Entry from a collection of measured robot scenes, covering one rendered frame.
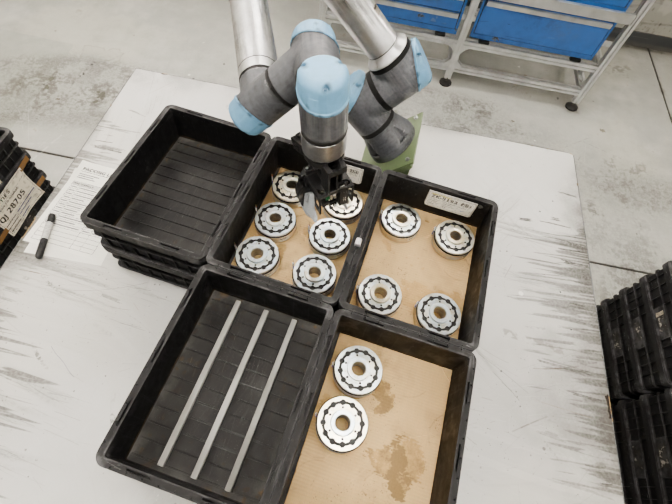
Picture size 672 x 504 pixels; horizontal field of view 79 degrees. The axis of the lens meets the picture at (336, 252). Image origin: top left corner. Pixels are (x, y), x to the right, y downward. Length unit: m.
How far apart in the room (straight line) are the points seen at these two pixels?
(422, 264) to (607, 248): 1.62
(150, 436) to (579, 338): 1.07
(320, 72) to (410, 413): 0.67
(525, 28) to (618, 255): 1.34
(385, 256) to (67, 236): 0.87
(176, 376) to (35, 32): 2.85
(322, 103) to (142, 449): 0.71
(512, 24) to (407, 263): 1.98
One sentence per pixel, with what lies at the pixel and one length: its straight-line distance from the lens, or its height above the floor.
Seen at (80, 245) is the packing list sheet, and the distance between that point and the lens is 1.32.
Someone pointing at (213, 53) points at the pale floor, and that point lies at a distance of 3.02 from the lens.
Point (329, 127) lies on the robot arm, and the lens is 0.63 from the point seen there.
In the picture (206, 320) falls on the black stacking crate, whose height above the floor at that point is 0.83.
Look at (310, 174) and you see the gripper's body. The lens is 0.76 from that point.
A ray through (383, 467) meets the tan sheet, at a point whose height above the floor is 0.83.
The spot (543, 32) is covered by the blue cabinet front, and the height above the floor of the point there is 0.43.
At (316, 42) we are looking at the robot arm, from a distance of 0.69.
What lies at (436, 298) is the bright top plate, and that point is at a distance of 0.99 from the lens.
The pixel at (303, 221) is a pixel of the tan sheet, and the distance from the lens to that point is 1.07.
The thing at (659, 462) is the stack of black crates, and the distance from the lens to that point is 1.75.
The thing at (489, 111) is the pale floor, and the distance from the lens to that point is 2.88.
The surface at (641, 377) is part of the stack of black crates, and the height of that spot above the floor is 0.38.
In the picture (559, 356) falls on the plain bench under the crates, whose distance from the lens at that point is 1.26.
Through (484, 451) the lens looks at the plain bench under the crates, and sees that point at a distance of 1.11.
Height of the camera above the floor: 1.72
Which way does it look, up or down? 60 degrees down
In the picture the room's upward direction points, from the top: 10 degrees clockwise
